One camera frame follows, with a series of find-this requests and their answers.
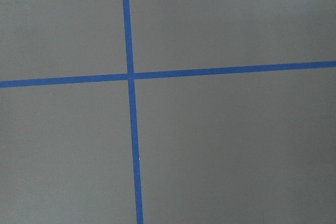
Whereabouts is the blue tape strip crosswise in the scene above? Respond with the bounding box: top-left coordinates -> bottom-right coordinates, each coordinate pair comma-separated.
1,61 -> 335,88

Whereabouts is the blue tape strip lengthwise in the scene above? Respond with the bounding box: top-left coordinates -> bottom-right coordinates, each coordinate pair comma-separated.
122,0 -> 144,223

